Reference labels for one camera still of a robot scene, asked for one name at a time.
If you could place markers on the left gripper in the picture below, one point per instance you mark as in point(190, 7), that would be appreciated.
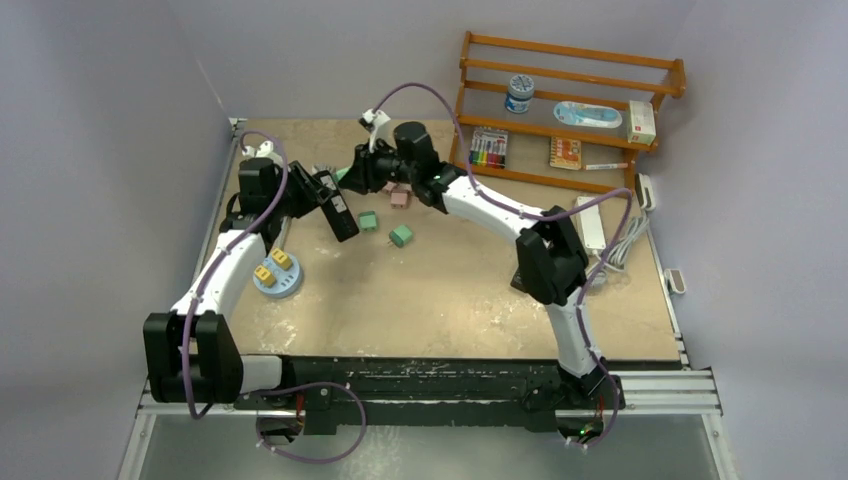
point(310, 194)

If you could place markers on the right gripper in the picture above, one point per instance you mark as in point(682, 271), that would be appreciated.
point(365, 178)

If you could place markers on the black power strip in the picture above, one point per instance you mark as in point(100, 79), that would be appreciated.
point(335, 208)
point(517, 283)

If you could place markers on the green charger plug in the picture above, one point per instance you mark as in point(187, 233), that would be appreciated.
point(368, 221)

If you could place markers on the yellow charger plug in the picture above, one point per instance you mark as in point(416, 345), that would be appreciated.
point(281, 259)
point(264, 277)

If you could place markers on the white power strip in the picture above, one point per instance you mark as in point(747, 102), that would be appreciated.
point(591, 225)

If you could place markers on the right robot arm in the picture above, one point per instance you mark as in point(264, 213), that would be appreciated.
point(550, 255)

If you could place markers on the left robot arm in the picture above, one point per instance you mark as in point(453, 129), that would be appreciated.
point(191, 355)

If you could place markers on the round white socket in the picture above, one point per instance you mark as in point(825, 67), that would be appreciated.
point(288, 282)

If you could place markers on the marker pen set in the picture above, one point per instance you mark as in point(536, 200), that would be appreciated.
point(489, 148)

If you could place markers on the wooden shelf rack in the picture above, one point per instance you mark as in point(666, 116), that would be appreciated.
point(561, 73)

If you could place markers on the blue white jar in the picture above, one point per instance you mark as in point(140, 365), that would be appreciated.
point(519, 94)

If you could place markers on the small orange notebook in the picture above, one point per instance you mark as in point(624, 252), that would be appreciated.
point(565, 153)

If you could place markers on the blue oval package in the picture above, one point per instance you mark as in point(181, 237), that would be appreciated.
point(578, 114)

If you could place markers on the white pen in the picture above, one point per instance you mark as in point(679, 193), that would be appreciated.
point(606, 166)

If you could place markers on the white red box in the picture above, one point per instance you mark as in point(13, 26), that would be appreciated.
point(641, 127)

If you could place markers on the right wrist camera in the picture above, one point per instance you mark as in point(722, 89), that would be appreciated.
point(376, 122)

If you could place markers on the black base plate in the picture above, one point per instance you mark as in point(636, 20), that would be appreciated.
point(328, 392)

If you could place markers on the white wall clip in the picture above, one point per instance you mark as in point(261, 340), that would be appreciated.
point(675, 281)
point(645, 192)

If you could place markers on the lower white wall clip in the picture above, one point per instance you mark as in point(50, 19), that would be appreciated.
point(675, 281)

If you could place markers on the aluminium rail frame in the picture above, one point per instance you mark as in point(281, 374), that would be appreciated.
point(671, 392)

